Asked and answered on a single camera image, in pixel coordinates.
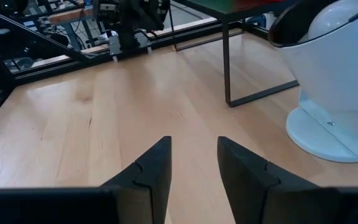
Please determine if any wooden background desk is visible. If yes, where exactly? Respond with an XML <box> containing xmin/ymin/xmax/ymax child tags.
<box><xmin>47</xmin><ymin>6</ymin><xmax>95</xmax><ymax>52</ymax></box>

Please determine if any red plastic basket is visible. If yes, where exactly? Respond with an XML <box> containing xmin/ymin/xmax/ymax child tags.
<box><xmin>234</xmin><ymin>0</ymin><xmax>287</xmax><ymax>9</ymax></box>

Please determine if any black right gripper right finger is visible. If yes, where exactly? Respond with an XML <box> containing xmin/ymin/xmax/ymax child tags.
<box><xmin>217</xmin><ymin>136</ymin><xmax>358</xmax><ymax>224</ymax></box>

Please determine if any black mesh metal shelf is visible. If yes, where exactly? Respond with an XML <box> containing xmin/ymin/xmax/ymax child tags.
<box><xmin>168</xmin><ymin>0</ymin><xmax>300</xmax><ymax>108</ymax></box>

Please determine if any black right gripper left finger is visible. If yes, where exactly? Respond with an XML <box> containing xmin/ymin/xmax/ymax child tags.
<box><xmin>0</xmin><ymin>136</ymin><xmax>173</xmax><ymax>224</ymax></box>

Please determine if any green plastic basket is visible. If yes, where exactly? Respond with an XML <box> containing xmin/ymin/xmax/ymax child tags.
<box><xmin>194</xmin><ymin>0</ymin><xmax>239</xmax><ymax>13</ymax></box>

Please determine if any white cylinder with black rim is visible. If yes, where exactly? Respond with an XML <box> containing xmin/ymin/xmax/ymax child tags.
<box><xmin>267</xmin><ymin>0</ymin><xmax>358</xmax><ymax>164</ymax></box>

